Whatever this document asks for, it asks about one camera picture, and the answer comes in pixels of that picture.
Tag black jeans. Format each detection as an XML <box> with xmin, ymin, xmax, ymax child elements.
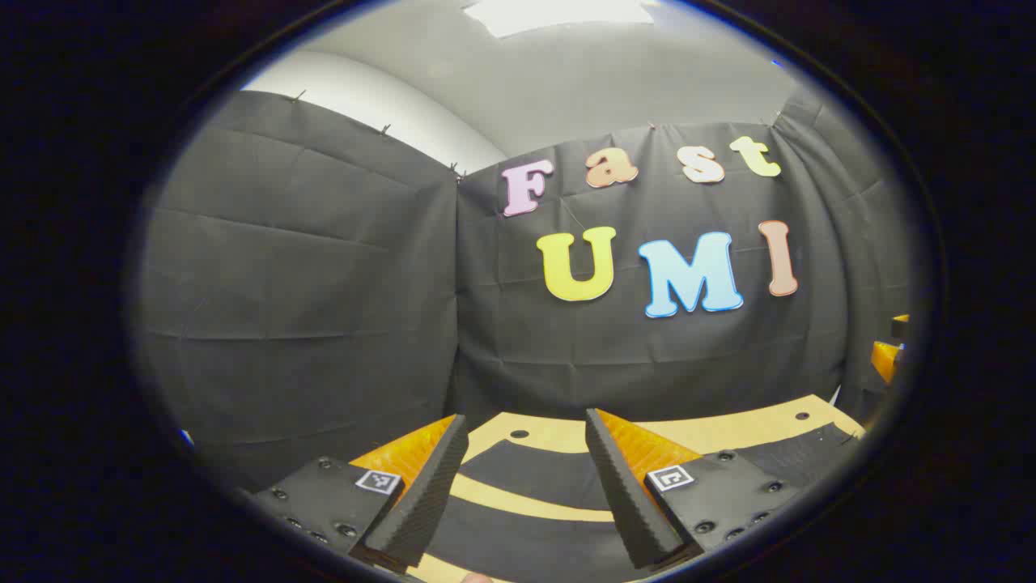
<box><xmin>421</xmin><ymin>421</ymin><xmax>860</xmax><ymax>583</ymax></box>

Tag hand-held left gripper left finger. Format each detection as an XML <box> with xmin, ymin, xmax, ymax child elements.
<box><xmin>247</xmin><ymin>414</ymin><xmax>470</xmax><ymax>572</ymax></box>

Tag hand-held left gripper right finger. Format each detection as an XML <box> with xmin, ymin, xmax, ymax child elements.
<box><xmin>584</xmin><ymin>407</ymin><xmax>802</xmax><ymax>570</ymax></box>

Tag black backdrop cloth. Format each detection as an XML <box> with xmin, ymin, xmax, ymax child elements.
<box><xmin>134</xmin><ymin>85</ymin><xmax>919</xmax><ymax>495</ymax></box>

